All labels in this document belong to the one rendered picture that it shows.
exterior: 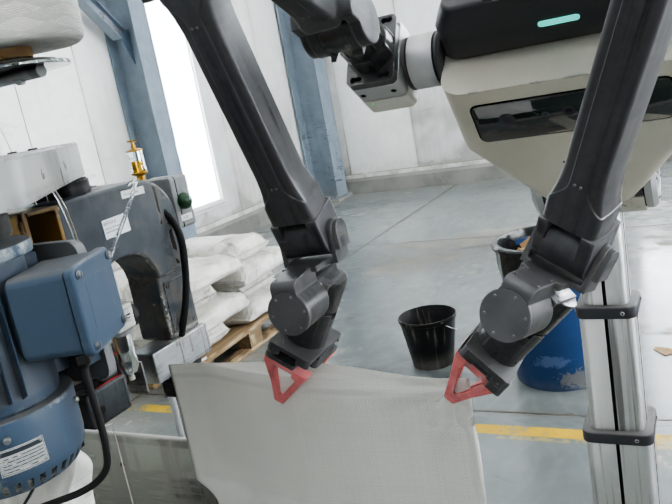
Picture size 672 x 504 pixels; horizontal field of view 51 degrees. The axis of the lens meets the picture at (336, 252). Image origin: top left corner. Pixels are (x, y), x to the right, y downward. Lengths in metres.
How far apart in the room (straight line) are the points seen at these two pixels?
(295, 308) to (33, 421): 0.31
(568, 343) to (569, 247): 2.39
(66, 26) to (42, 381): 0.38
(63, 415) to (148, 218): 0.47
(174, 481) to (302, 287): 0.96
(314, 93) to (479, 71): 8.52
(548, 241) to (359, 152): 8.98
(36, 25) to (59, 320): 0.31
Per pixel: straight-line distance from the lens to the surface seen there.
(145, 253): 1.18
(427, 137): 9.35
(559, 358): 3.18
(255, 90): 0.82
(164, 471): 1.74
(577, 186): 0.74
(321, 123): 9.65
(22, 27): 0.83
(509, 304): 0.74
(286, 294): 0.85
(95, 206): 1.11
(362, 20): 1.08
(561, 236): 0.78
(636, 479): 1.54
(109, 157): 6.88
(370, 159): 9.68
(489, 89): 1.13
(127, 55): 7.11
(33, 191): 0.79
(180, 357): 1.24
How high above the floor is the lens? 1.42
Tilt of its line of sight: 13 degrees down
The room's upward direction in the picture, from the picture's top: 10 degrees counter-clockwise
